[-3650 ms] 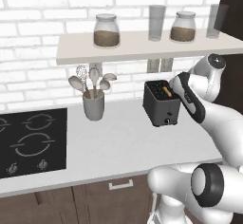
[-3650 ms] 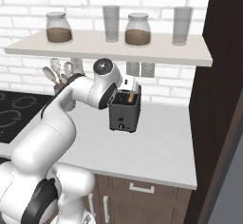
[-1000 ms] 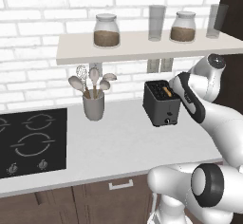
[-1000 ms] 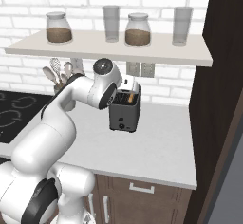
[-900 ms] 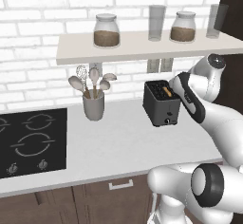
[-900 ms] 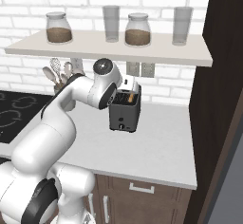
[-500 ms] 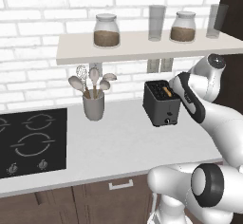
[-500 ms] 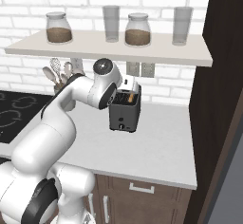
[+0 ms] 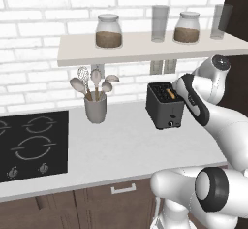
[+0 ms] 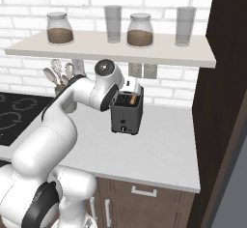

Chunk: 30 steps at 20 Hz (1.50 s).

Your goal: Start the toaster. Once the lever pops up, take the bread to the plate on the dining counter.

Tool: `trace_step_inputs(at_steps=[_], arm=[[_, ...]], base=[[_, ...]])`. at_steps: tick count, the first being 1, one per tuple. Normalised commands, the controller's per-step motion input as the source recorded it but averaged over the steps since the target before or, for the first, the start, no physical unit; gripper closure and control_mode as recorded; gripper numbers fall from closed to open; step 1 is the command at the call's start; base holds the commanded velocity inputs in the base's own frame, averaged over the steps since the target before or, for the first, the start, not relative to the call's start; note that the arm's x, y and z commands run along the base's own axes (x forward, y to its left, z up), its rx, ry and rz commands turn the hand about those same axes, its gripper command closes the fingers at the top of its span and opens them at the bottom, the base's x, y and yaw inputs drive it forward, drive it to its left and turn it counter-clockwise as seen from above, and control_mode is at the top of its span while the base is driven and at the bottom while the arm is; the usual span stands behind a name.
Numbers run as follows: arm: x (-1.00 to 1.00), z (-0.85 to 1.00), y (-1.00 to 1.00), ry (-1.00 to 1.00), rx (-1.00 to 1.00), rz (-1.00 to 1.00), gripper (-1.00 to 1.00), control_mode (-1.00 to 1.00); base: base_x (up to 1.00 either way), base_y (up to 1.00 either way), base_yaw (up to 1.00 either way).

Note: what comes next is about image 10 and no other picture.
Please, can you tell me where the metal whisk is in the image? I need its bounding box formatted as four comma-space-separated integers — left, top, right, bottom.
50, 58, 65, 79

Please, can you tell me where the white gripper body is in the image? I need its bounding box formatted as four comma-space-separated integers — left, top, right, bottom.
130, 76, 144, 98

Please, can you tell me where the white drawer handle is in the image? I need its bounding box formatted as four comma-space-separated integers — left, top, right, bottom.
130, 185, 158, 198

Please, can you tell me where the clear drinking glass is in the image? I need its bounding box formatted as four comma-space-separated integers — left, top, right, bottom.
175, 6, 198, 48
103, 5, 123, 43

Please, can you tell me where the dark grey toaster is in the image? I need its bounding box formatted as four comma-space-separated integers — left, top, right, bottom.
110, 86, 145, 136

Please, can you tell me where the brown drawer front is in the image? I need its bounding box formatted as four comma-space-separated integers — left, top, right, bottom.
111, 179, 196, 228

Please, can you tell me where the black hob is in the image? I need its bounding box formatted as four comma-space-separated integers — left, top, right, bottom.
0, 92, 56, 148

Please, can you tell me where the dark wood tall cabinet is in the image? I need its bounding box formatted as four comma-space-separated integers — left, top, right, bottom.
185, 0, 247, 228

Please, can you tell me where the grey wall socket plate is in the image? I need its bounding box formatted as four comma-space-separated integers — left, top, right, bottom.
71, 58, 86, 76
143, 63, 159, 80
127, 62, 144, 79

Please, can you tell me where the pale wall shelf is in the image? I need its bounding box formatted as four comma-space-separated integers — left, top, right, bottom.
4, 30, 217, 69

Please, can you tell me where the white cupboard door handle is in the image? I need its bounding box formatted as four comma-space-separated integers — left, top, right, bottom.
89, 195, 97, 224
103, 198, 113, 228

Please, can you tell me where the glass jar with brown contents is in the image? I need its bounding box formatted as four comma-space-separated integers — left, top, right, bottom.
45, 12, 75, 45
126, 13, 154, 48

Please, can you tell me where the pale spatula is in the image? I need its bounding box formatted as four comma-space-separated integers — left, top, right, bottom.
64, 62, 76, 82

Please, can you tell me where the brown cupboard door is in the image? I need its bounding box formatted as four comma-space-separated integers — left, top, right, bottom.
94, 177, 113, 228

